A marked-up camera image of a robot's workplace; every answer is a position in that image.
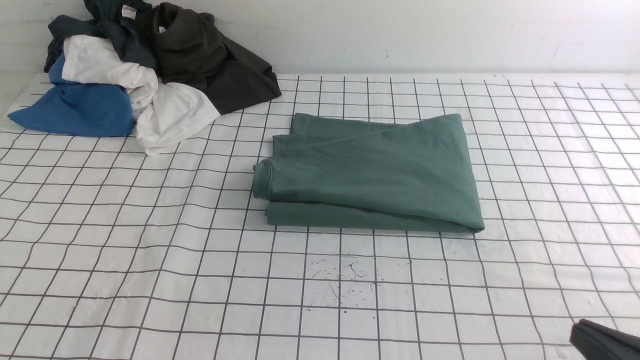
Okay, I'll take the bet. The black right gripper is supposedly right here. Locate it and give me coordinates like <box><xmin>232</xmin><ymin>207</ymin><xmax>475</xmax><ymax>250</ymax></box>
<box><xmin>570</xmin><ymin>319</ymin><xmax>640</xmax><ymax>360</ymax></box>

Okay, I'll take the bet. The green long sleeve shirt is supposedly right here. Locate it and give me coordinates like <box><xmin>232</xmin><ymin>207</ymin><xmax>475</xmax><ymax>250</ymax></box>
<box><xmin>251</xmin><ymin>113</ymin><xmax>485</xmax><ymax>234</ymax></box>

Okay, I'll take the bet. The white shirt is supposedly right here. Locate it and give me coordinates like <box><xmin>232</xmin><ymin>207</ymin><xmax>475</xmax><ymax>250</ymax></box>
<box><xmin>61</xmin><ymin>35</ymin><xmax>221</xmax><ymax>156</ymax></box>

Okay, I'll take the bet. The dark olive shirt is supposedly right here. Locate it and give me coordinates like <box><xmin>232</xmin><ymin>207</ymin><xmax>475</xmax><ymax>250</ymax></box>
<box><xmin>134</xmin><ymin>2</ymin><xmax>282</xmax><ymax>115</ymax></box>

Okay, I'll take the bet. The blue shirt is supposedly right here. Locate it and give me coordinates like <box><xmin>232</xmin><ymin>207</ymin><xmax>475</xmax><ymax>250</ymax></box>
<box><xmin>7</xmin><ymin>54</ymin><xmax>134</xmax><ymax>138</ymax></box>

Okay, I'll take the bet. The dark teal shirt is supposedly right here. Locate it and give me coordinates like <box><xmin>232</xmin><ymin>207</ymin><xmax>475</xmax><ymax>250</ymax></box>
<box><xmin>43</xmin><ymin>0</ymin><xmax>158</xmax><ymax>73</ymax></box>

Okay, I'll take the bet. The white grid tablecloth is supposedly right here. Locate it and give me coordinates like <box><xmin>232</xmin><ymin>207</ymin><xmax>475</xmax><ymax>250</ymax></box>
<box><xmin>0</xmin><ymin>74</ymin><xmax>640</xmax><ymax>360</ymax></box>

